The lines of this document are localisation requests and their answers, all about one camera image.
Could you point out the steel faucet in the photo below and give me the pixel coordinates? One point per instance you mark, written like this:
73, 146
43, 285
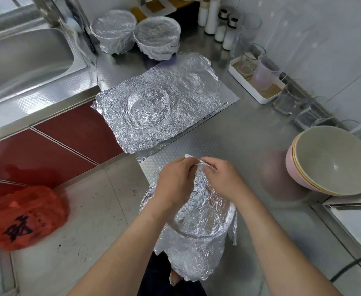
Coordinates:
46, 12

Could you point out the white dish brush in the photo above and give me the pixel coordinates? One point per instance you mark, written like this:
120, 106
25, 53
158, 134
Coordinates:
77, 29

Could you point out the person's right hand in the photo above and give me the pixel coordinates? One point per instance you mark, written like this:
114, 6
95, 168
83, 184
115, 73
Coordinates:
225, 178

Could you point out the red kitchen cabinet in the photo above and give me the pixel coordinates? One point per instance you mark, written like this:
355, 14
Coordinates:
82, 132

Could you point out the person's left hand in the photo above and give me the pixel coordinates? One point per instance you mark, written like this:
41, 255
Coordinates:
175, 181

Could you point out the white spoon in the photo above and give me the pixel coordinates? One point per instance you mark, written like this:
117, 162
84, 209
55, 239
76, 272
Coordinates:
354, 126

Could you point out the small white tan-capped bottle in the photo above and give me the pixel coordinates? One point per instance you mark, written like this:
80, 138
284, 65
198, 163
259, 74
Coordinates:
203, 15

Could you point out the stainless steel sink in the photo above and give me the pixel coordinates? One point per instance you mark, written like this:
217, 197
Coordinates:
26, 64

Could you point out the person's dark trousers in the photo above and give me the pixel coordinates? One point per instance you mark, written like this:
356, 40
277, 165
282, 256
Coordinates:
153, 280

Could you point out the white corner shelf rack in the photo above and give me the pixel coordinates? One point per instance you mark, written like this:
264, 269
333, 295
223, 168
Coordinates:
159, 3

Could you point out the person's left forearm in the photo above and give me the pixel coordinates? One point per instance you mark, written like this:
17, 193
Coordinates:
122, 255

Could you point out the tall white steel-capped bottle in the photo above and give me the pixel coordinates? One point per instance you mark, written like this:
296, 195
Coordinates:
212, 18

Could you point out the foil-wrapped bowl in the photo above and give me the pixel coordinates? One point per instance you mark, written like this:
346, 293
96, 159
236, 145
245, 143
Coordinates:
199, 231

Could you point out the pink translucent cup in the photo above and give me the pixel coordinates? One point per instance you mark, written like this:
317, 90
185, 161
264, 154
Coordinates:
265, 77

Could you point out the stack of coloured bowls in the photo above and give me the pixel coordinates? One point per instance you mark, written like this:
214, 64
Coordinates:
338, 160

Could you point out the person's right forearm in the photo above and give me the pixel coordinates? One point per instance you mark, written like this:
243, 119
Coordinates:
285, 249

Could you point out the red plastic bag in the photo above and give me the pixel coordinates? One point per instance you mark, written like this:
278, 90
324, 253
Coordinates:
23, 217

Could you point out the white shaker with black lid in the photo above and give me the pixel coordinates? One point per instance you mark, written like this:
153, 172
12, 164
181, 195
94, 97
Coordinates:
230, 38
221, 30

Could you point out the foil-covered bowl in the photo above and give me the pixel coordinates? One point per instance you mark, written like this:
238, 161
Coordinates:
114, 30
157, 37

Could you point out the white rectangular tray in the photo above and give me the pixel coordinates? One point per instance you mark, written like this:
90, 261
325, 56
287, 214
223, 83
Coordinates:
239, 80

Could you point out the stack of aluminium foil sheets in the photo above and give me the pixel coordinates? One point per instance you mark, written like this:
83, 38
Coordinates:
162, 98

